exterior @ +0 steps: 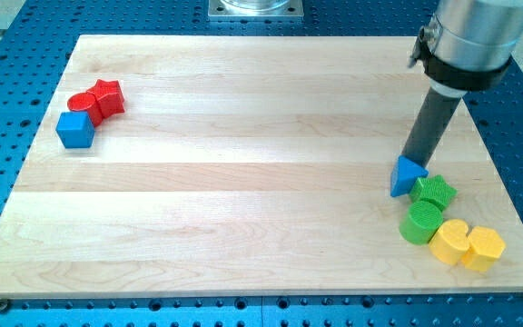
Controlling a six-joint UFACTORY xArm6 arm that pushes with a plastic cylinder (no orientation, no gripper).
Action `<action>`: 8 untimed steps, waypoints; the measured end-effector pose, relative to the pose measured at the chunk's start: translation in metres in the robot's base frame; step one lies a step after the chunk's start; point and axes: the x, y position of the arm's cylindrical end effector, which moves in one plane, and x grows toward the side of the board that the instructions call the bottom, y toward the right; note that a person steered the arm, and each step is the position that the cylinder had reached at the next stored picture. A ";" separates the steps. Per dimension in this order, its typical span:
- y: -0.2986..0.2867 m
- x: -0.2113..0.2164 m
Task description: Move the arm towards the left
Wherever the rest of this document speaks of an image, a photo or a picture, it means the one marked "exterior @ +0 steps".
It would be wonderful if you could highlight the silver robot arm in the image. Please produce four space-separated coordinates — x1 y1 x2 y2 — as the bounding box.
410 0 523 98

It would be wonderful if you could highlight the wooden board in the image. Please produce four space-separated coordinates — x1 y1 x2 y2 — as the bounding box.
0 35 523 299

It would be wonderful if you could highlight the blue triangle block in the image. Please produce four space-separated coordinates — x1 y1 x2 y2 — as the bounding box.
390 155 429 197

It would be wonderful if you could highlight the red star block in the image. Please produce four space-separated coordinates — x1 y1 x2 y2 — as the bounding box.
87 79 125 118

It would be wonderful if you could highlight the green cylinder block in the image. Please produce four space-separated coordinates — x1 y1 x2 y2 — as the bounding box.
399 201 443 245

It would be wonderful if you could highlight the green star block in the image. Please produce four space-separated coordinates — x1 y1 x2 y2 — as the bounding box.
409 174 458 212

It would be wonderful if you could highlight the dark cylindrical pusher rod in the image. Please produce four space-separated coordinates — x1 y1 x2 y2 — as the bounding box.
401 87 466 167

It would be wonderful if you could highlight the blue cube block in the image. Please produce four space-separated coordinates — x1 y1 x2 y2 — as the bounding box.
55 112 95 148

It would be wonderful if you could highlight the red cylinder block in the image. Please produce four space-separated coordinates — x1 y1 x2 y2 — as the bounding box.
67 93 104 127

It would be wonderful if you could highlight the yellow heart block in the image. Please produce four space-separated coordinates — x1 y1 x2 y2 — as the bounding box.
429 219 470 265

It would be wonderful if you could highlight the yellow hexagon block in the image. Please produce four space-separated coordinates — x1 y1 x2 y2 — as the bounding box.
461 226 507 273

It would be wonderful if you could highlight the blue perforated table plate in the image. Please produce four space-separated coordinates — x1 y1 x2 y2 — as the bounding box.
0 1 523 326

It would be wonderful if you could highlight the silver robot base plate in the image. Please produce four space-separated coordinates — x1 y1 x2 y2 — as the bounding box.
208 0 304 20

